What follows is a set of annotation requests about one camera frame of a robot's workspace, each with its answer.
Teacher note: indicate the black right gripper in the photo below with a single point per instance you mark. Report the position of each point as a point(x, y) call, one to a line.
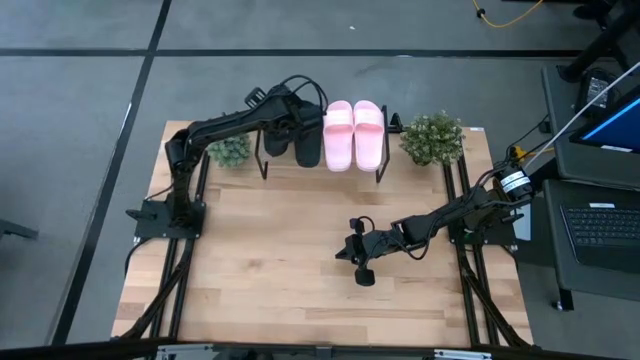
point(372, 242)

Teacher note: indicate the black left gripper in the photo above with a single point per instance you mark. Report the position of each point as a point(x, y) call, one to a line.
point(295, 112)

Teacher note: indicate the black slide sandal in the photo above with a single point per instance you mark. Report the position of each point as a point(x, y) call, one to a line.
point(308, 150)
point(276, 145)

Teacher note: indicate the pink slide sandal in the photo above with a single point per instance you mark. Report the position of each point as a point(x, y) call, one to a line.
point(339, 145)
point(369, 145)

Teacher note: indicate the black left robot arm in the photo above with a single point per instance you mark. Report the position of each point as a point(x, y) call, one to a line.
point(225, 122)

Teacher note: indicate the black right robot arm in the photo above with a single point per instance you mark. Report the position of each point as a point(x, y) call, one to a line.
point(440, 220)

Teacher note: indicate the small green potted plant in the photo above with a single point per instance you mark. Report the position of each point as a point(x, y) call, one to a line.
point(230, 150)

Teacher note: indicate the potted plant white flowers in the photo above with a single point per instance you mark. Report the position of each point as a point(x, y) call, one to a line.
point(432, 139)

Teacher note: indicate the yellow plug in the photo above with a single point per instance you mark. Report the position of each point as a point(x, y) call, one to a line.
point(521, 152)

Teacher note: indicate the grey desk top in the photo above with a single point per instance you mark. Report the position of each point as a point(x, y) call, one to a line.
point(570, 165)

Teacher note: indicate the dark grey laptop cart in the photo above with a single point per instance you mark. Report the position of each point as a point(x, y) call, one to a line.
point(600, 285)

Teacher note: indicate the black laptop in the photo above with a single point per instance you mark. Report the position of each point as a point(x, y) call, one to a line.
point(605, 235)

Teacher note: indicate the black adapter white label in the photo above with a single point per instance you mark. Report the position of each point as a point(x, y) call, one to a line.
point(597, 92)

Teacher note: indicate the monitor with blue screen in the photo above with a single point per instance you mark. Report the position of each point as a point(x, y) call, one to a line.
point(620, 130)

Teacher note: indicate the black floor bar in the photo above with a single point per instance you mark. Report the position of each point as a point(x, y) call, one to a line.
point(15, 229)

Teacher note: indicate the wooden shelf black frame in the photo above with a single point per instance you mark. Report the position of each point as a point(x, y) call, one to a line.
point(280, 161)

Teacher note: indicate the black metal rig frame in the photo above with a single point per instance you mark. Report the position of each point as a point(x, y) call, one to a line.
point(280, 350)

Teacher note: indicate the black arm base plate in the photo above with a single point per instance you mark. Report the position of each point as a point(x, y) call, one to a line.
point(492, 237)
point(150, 225)

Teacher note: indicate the silver aluminium bracket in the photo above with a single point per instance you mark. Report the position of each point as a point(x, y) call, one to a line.
point(462, 355)
point(185, 351)

